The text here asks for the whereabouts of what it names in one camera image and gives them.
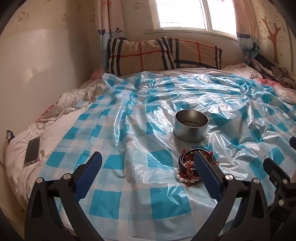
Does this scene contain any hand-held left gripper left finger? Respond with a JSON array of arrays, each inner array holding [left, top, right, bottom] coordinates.
[[24, 151, 103, 241]]

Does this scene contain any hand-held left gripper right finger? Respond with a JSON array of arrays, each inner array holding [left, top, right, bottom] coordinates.
[[191, 152, 281, 241]]

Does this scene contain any tangle of red cord bracelets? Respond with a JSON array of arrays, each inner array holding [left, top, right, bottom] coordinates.
[[181, 149, 218, 187]]

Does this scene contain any white bead bracelet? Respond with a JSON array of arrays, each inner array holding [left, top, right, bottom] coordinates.
[[176, 174, 193, 184]]

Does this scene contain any round metal tin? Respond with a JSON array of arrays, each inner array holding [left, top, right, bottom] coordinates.
[[173, 109, 209, 142]]

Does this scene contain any blue checked plastic sheet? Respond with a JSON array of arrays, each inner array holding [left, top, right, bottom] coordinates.
[[43, 71, 296, 232]]

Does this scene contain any silver smartphone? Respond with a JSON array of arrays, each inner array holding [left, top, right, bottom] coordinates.
[[24, 137, 41, 166]]

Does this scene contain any pile of dark clothes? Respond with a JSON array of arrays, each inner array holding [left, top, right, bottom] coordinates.
[[252, 54, 296, 90]]

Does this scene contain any checked beige pillow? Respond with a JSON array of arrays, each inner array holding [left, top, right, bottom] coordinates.
[[106, 38, 176, 76], [157, 37, 224, 70]]

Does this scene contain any window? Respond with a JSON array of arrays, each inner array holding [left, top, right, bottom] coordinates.
[[154, 0, 239, 39]]

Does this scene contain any brown tree wall sticker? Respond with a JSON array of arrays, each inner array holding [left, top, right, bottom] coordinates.
[[259, 0, 289, 64]]

